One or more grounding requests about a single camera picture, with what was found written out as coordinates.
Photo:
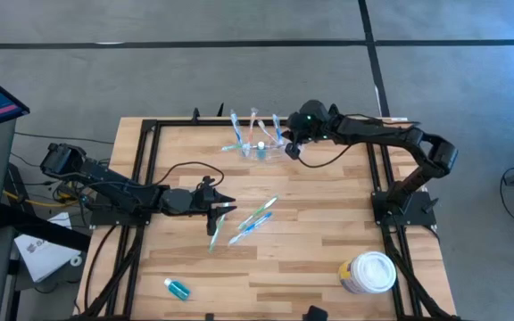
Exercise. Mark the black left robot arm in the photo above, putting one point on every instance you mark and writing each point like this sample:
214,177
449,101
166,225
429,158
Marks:
118,191

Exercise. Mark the black rounded object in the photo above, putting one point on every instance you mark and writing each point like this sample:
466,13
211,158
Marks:
315,313

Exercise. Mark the small clear bottle white cap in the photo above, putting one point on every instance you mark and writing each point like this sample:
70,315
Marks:
261,146

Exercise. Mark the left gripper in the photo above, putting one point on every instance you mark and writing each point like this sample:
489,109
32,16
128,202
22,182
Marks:
208,223

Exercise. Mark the white printed box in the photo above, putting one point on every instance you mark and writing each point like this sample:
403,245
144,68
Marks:
45,256

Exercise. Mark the black table leg bar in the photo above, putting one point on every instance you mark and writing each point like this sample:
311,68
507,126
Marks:
43,227

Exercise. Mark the clear acrylic toothbrush holder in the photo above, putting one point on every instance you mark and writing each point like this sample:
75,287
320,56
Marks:
252,157

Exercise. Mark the white tape roll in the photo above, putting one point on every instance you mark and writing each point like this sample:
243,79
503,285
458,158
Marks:
76,260

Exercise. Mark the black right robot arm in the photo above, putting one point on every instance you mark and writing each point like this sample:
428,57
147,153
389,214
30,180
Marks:
382,134

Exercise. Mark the blue mouthwash bottle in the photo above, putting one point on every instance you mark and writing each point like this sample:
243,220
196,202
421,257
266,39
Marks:
177,290

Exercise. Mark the blue toothbrush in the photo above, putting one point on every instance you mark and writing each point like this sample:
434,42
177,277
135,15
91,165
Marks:
257,223
235,127
277,127

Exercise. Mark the black aluminium table frame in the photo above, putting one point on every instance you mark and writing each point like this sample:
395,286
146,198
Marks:
185,122

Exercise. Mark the black clamp hook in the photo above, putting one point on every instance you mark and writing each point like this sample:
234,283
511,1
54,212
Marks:
196,115
220,110

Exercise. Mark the yellow wipes canister white lid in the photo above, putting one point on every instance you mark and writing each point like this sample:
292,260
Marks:
373,272

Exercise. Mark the black table clamp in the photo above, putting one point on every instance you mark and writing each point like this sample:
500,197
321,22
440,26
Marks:
209,317

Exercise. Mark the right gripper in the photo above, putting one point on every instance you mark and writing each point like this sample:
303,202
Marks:
312,120

